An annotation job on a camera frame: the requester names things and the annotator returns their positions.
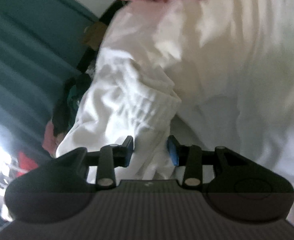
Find pink pillow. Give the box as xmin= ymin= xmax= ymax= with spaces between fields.
xmin=42 ymin=120 xmax=61 ymax=157

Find pile of dark clothes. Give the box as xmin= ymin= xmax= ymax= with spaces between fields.
xmin=51 ymin=0 xmax=128 ymax=138

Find teal curtain right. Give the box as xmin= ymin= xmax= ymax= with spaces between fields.
xmin=0 ymin=0 xmax=97 ymax=163

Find red bag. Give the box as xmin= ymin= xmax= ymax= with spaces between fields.
xmin=16 ymin=151 xmax=38 ymax=177

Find cream white hooded jacket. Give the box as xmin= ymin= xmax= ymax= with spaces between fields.
xmin=56 ymin=0 xmax=294 ymax=224

